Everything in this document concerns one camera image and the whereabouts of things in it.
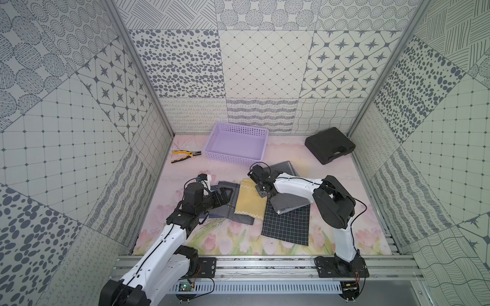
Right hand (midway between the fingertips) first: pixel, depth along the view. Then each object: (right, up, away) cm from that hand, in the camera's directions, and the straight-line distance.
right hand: (269, 187), depth 96 cm
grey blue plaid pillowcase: (-20, -10, -8) cm, 24 cm away
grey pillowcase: (+6, -6, -5) cm, 10 cm away
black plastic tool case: (+35, +22, +15) cm, 44 cm away
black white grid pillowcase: (+9, -15, -12) cm, 21 cm away
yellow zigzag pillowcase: (-10, -7, -3) cm, 13 cm away
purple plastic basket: (-16, +23, +22) cm, 35 cm away
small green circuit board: (-35, -34, -24) cm, 54 cm away
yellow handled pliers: (-45, +16, +14) cm, 50 cm away
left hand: (-21, +2, -15) cm, 26 cm away
